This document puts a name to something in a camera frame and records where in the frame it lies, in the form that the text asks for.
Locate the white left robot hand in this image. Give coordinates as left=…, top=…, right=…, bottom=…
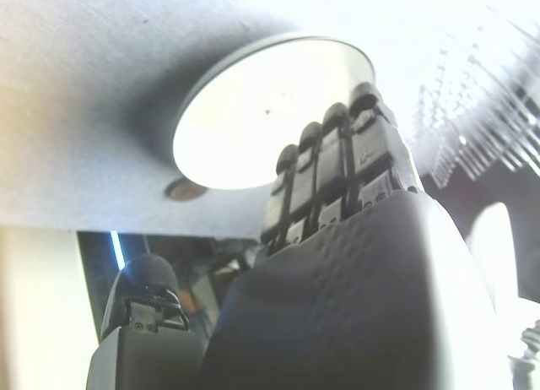
left=86, top=81, right=507, bottom=390

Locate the brown round cookie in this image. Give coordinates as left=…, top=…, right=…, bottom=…
left=166, top=178, right=208, bottom=202

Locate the silver wire dish rack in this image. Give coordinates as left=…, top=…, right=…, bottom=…
left=415, top=5, right=540, bottom=188

